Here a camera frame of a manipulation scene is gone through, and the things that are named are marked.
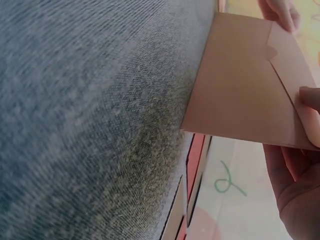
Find beige envelope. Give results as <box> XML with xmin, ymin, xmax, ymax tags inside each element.
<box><xmin>159</xmin><ymin>174</ymin><xmax>188</xmax><ymax>240</ymax></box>

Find person's left hand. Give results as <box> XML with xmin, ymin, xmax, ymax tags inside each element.
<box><xmin>258</xmin><ymin>0</ymin><xmax>301</xmax><ymax>33</ymax></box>

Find brown paper envelope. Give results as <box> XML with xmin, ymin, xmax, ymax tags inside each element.
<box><xmin>180</xmin><ymin>11</ymin><xmax>320</xmax><ymax>152</ymax></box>

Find red envelope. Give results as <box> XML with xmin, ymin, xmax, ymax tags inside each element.
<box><xmin>185</xmin><ymin>133</ymin><xmax>213</xmax><ymax>226</ymax></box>

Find person's right hand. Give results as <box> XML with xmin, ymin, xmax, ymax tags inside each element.
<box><xmin>263</xmin><ymin>86</ymin><xmax>320</xmax><ymax>240</ymax></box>

